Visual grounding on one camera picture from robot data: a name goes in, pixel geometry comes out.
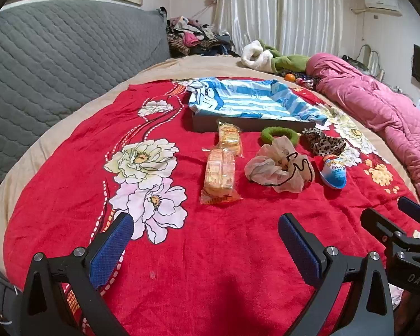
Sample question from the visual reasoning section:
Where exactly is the leopard print scrunchie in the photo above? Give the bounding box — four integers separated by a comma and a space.
301, 128, 347, 157

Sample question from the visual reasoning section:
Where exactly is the pink quilt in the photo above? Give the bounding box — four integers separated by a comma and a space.
306, 52, 420, 209

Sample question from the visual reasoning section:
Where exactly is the green white fleece blanket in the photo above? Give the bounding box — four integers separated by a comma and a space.
241, 39, 312, 75

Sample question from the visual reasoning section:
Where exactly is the green fuzzy scrunchie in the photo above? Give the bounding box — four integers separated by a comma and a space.
260, 126, 300, 149

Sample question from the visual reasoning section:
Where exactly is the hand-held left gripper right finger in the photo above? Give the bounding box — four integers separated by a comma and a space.
277, 213, 396, 336

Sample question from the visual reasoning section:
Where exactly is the pink sheer drawstring pouch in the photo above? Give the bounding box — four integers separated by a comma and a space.
244, 136, 316, 193

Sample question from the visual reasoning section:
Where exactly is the pile of clothes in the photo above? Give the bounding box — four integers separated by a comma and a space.
166, 16, 239, 57

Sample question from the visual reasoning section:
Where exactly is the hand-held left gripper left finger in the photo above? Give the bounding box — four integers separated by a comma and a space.
19, 213, 135, 336

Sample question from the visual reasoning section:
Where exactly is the dark patterned cloth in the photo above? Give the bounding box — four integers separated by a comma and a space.
280, 71, 321, 88

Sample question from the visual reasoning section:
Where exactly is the blue white toy egg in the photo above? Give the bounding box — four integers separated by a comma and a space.
318, 155, 347, 190

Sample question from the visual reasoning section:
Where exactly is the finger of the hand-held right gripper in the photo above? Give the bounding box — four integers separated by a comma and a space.
360, 208, 412, 249
398, 197, 420, 225

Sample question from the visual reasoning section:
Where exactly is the white metal wire frame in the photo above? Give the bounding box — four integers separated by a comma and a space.
357, 44, 386, 79

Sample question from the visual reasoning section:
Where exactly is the beige bed sheet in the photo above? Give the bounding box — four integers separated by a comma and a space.
0, 54, 420, 277

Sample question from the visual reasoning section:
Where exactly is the white air conditioner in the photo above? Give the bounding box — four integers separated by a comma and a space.
363, 0, 403, 16

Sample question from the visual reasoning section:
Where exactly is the white striped curtain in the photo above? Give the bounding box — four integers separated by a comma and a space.
212, 0, 344, 58

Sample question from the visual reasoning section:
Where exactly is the orange cracker packet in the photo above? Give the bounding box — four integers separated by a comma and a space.
217, 121, 243, 156
199, 147, 244, 205

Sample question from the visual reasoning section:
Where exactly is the red floral blanket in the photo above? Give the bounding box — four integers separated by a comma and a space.
3, 76, 420, 336

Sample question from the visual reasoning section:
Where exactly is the grey quilted headboard cover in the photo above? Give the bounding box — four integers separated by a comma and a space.
0, 0, 171, 197

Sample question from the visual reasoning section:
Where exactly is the blue striped cartoon cloth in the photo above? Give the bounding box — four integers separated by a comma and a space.
187, 77, 328, 125

